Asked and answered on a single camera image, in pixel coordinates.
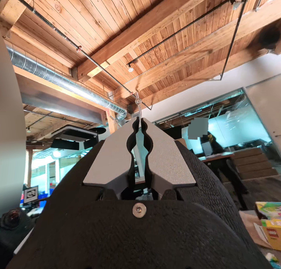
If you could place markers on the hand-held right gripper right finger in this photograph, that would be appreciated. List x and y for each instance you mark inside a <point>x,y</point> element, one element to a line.
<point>173,163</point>

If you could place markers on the ceiling sprinkler pipe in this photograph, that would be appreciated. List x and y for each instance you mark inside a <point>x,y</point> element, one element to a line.
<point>92,59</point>

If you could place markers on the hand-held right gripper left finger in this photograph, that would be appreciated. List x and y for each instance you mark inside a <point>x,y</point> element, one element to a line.
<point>107,163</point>

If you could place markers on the black monitor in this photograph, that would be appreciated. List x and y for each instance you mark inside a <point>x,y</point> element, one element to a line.
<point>206,148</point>

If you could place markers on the wooden office desk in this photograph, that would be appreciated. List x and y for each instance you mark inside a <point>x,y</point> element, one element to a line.
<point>217,156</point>

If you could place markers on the colourful toy brick box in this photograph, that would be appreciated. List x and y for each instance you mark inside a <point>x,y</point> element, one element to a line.
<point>272,231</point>

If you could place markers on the stack of cardboard boxes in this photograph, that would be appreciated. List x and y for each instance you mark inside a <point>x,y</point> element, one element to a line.
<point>254,163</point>

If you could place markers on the black track light rail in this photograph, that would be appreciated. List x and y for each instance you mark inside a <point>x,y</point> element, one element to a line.
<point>184,27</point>

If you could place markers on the white door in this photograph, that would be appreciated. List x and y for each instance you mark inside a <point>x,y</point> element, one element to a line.
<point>267,109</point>

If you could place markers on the clear curved plastic rod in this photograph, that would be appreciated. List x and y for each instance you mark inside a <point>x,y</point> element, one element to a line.
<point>137,101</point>

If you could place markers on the silver ventilation duct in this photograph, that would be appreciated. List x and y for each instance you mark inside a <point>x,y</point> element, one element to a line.
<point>54,76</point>

